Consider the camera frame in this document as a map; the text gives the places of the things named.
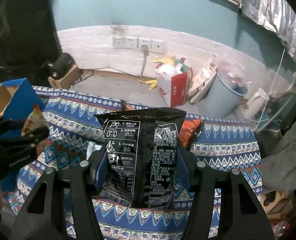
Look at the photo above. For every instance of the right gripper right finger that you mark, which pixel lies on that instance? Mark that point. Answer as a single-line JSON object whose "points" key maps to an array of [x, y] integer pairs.
{"points": [[185, 167]]}

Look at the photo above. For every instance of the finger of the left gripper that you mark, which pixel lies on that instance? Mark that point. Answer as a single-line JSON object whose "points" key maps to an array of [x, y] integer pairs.
{"points": [[32, 142], [10, 128]]}

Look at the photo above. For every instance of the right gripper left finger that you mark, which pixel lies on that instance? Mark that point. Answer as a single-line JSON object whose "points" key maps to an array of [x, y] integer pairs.
{"points": [[99, 167]]}

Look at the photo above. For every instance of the silver foil bag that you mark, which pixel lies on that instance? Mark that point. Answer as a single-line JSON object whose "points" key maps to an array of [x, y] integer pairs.
{"points": [[92, 147]]}

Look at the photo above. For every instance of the small orange snack bag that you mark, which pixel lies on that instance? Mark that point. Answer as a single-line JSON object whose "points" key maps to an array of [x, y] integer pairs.
{"points": [[36, 122]]}

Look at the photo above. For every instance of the large orange chips bag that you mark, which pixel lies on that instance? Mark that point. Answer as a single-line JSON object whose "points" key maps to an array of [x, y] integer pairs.
{"points": [[187, 130]]}

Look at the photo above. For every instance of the black snack bag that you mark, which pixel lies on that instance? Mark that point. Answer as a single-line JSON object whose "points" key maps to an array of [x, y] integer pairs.
{"points": [[139, 176]]}

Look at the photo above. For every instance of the blue cardboard box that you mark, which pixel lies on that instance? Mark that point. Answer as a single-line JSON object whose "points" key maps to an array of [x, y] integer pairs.
{"points": [[18, 99]]}

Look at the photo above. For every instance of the patterned blue blanket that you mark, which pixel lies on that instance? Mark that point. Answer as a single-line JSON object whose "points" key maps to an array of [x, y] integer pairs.
{"points": [[54, 199]]}

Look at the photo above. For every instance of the small cardboard box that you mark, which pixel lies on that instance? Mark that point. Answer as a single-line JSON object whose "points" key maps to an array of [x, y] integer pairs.
{"points": [[68, 80]]}

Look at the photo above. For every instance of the red white paper bag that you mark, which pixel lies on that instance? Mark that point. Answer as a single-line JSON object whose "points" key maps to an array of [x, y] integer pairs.
{"points": [[172, 81]]}

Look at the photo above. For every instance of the banana peel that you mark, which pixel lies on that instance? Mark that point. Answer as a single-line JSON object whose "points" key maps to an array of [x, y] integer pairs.
{"points": [[152, 83]]}

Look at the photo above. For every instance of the white shopping bag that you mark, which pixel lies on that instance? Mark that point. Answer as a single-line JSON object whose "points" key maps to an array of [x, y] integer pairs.
{"points": [[201, 83]]}

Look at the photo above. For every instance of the black speaker on box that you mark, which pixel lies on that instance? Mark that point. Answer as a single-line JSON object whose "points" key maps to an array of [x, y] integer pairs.
{"points": [[61, 67]]}

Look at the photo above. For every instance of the light blue trash bin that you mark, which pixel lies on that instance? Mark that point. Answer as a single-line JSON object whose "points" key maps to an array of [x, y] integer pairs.
{"points": [[222, 98]]}

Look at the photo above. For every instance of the grey clothing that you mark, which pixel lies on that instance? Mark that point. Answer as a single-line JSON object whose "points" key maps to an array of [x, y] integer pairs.
{"points": [[279, 169]]}

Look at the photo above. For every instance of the silver foil curtain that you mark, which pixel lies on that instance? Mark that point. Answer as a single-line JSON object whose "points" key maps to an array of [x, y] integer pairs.
{"points": [[276, 16]]}

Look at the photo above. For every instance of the wall socket row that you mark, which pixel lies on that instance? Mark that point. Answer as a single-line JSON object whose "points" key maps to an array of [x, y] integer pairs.
{"points": [[139, 43]]}

